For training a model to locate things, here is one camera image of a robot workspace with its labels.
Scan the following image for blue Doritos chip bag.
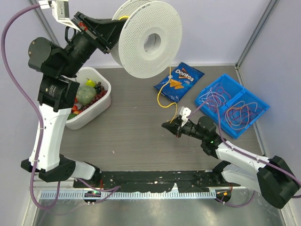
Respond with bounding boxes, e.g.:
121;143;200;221
154;62;205;103

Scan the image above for white plastic fruit basket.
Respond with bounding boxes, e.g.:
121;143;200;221
66;67;111;130

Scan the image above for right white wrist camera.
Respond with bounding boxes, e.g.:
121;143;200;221
178;106;191;127

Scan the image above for yellow cable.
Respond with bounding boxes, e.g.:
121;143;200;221
119;16;178;124

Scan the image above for aluminium corner post right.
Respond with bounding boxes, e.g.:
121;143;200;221
235;0;279;69

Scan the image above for blue plastic cable bin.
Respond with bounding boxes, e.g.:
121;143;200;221
195;74;269;139

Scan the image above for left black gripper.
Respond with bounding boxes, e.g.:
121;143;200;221
59;11;127;79

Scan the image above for aluminium corner post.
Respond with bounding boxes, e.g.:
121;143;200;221
35;8;60;46
235;0;279;69

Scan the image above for bundle of coloured wires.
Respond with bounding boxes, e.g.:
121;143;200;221
198;86;263;130

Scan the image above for small peach toy fruit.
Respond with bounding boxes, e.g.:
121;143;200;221
71;105;80;115

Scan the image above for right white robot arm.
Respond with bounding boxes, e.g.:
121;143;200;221
161;116;301;209

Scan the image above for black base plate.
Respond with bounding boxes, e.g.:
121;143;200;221
87;170;239;193

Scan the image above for aluminium corner post left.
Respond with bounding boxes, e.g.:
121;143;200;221
35;8;60;46

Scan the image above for translucent white spool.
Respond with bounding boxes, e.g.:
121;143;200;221
111;0;182;79

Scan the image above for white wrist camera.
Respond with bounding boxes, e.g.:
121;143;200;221
178;106;191;127
51;0;79;31

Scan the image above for white slotted cable duct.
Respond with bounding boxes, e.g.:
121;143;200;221
40;190;216;200

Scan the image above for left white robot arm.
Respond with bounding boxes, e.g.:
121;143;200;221
21;12;126;188

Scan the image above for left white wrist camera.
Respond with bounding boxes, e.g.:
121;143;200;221
51;0;79;31

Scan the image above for yellow green toy pear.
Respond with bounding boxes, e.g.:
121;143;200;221
85;79;96;87

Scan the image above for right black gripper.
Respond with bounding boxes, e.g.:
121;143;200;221
162;116;206;141

